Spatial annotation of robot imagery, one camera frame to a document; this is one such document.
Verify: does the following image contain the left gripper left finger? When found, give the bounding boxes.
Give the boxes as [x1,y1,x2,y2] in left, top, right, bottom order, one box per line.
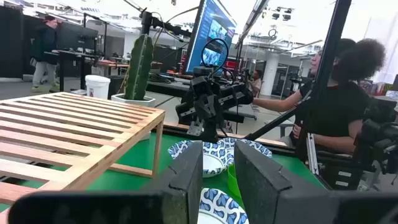
[7,140,203,224]

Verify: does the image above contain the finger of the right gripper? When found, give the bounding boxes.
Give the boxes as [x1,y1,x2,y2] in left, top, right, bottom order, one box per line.
[189,90,209,125]
[206,93,225,128]

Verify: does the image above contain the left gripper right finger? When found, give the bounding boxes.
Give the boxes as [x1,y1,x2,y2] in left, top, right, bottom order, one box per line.
[233,140,398,224]

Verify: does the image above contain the green plastic bowl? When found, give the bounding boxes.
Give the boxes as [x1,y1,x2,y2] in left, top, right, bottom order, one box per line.
[226,163,243,200]

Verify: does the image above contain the blue patterned paper bowl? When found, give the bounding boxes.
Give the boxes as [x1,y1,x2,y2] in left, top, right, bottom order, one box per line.
[198,187,249,224]
[217,138,273,159]
[167,139,234,179]

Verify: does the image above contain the wooden slatted shelf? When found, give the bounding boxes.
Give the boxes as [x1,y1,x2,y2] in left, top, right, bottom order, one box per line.
[0,91,166,224]

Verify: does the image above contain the person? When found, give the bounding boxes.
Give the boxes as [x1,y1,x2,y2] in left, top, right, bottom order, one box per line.
[248,68,264,97]
[30,15,62,93]
[252,37,386,156]

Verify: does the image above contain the dark grey desk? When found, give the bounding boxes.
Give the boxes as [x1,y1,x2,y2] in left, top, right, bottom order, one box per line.
[146,79,193,98]

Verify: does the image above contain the white hexagonal plant pot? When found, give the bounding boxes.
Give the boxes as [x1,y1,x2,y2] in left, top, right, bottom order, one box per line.
[111,93,157,108]

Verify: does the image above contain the green table mat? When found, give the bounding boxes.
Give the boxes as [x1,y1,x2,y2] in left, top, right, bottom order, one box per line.
[0,132,327,224]

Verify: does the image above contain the green cactus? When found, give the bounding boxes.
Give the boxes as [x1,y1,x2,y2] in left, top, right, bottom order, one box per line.
[124,34,155,101]

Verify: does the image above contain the computer monitor blue screen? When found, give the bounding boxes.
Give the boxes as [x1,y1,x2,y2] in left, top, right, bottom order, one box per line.
[183,0,238,75]

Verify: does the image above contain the black monitor stand pole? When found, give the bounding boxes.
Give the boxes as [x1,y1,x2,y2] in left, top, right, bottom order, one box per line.
[139,7,193,40]

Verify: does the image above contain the white plastic bucket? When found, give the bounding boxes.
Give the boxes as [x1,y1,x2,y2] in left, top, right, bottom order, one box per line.
[85,74,111,100]

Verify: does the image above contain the black equipment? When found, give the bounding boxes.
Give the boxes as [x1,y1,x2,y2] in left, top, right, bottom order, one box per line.
[357,96,398,175]

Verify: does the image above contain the black standing desk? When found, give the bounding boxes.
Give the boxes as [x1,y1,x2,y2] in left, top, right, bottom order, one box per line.
[43,49,100,93]

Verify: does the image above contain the dark computer monitor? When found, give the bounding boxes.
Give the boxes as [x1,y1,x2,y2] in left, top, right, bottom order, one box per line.
[57,22,99,52]

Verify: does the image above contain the silver metal bracket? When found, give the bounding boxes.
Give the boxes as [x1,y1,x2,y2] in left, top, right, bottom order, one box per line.
[186,119,205,137]

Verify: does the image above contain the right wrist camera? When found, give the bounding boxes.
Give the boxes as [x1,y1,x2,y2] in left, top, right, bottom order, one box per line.
[192,66,215,82]

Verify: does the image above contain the black looped camera cable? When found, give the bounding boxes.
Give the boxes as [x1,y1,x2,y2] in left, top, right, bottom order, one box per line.
[201,38,229,75]

